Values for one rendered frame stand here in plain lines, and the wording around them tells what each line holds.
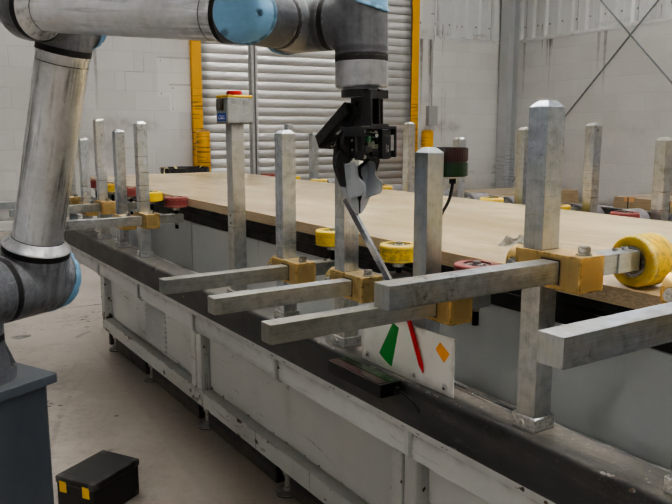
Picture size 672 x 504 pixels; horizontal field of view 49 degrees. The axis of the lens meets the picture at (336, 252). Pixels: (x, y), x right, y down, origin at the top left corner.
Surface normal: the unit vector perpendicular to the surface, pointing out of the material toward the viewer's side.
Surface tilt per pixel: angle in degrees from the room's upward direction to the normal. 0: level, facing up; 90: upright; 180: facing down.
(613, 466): 0
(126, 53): 90
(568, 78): 90
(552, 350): 90
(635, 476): 0
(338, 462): 90
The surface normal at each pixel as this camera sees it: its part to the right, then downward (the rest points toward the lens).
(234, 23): -0.40, 0.16
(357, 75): -0.18, 0.15
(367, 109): -0.84, 0.10
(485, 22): 0.48, 0.15
